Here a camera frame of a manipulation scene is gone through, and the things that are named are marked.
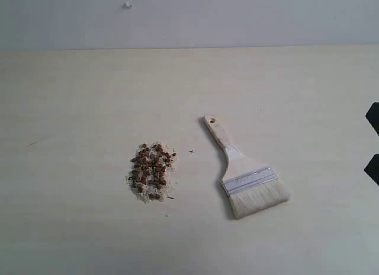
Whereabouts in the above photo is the wooden paint brush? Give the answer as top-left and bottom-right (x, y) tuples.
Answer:
(204, 114), (290, 219)

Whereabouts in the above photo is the brown beans and rice pile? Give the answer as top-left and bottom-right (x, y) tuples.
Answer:
(125, 142), (178, 203)

